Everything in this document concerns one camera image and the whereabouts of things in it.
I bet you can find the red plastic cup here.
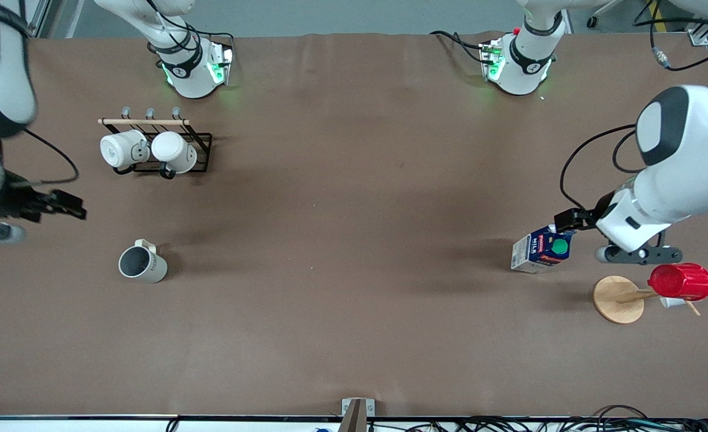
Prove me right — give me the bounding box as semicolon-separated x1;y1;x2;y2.
648;263;708;302

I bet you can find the white mug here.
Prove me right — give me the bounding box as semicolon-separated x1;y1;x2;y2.
100;130;151;170
151;131;199;175

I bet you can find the black cable with connector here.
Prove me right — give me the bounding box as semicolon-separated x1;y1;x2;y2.
633;0;708;73

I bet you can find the black base cable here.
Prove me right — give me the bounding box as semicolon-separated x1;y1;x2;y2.
430;30;496;64
147;0;236;68

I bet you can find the black left base cable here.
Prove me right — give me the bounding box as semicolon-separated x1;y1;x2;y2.
430;30;496;64

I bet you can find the beige mug grey inside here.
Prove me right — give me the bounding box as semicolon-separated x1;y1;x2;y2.
118;239;169;284

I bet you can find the black wire mug rack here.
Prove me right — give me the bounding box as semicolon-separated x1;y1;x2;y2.
98;107;214;179

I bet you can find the wooden mug tree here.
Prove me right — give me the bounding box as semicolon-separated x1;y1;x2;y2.
592;273;708;325

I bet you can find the blue white milk carton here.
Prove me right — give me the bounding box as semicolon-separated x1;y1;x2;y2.
511;224;577;275

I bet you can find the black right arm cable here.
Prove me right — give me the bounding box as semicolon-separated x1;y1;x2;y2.
23;128;80;187

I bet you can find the aluminium frame profile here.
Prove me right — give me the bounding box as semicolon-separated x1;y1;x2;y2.
27;0;55;38

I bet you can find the black right base cable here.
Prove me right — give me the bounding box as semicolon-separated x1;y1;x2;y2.
147;0;236;68

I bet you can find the metal mount bracket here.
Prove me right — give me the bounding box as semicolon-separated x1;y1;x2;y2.
339;398;376;432

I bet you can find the white caster leg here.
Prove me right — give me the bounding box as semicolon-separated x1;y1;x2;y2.
587;0;625;29

